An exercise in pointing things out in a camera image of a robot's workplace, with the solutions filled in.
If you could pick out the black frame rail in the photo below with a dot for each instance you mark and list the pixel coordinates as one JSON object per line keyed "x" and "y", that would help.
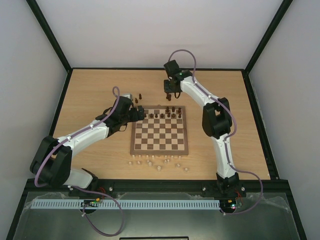
{"x": 204, "y": 188}

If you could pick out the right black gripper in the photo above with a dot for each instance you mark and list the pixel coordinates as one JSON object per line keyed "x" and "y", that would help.
{"x": 168, "y": 89}

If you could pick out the left controller board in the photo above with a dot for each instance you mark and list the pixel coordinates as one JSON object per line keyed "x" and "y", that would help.
{"x": 91, "y": 202}

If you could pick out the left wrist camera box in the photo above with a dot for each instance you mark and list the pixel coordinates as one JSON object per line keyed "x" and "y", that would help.
{"x": 128, "y": 95}

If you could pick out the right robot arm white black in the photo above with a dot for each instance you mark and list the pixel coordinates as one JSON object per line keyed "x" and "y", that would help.
{"x": 216, "y": 121}

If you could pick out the wooden chess board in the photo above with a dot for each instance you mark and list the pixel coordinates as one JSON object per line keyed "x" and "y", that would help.
{"x": 160, "y": 136}

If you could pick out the white slotted cable duct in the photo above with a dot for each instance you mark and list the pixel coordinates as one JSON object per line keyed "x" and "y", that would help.
{"x": 74, "y": 204}

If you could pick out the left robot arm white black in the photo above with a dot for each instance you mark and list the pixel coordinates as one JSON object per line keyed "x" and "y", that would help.
{"x": 52, "y": 163}

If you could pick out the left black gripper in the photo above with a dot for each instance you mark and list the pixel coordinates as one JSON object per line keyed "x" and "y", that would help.
{"x": 141, "y": 113}

